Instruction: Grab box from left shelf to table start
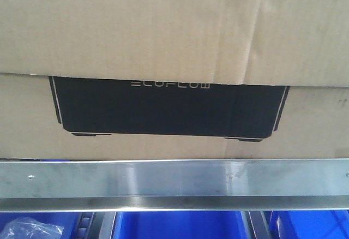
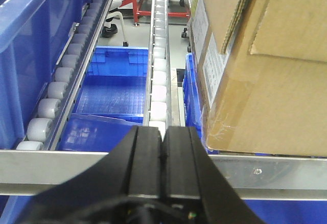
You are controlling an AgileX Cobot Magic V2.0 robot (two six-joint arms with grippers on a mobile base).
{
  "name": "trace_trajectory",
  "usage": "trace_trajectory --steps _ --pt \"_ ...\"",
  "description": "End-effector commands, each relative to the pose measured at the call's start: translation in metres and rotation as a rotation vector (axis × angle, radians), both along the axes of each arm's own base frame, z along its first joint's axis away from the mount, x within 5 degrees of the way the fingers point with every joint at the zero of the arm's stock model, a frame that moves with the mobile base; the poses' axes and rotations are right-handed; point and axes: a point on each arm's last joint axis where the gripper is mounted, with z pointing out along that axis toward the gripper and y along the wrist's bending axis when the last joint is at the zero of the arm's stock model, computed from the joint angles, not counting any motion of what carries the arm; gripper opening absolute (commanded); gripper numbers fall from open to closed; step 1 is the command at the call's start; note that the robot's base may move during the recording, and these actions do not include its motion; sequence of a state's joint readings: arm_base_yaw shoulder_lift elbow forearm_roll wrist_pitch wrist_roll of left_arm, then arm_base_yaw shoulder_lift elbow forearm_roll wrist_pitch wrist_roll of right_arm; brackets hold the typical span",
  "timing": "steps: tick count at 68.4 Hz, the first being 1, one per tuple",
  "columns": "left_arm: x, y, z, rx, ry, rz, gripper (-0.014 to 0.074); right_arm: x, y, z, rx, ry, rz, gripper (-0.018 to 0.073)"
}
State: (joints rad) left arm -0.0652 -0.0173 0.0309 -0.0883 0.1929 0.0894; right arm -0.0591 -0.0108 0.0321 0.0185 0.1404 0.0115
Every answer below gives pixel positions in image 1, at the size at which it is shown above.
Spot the brown EcoFlow cardboard box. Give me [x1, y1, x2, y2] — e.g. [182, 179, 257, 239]
[1, 0, 348, 160]

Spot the blue plastic bin middle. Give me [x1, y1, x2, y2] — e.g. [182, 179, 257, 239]
[113, 211, 249, 238]

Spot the blue plastic bin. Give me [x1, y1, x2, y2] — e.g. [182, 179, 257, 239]
[113, 211, 249, 238]
[268, 210, 348, 238]
[1, 212, 81, 238]

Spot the roller track left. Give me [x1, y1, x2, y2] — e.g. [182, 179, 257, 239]
[76, 212, 117, 239]

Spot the blue plastic bin left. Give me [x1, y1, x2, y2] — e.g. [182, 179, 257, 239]
[1, 212, 81, 238]

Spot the blue plastic bin right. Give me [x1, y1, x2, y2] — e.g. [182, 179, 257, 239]
[268, 210, 348, 238]

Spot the clear plastic bag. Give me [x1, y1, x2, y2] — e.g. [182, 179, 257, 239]
[1, 217, 64, 239]

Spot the steel shelf front rail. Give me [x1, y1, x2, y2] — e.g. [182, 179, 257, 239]
[1, 159, 348, 212]

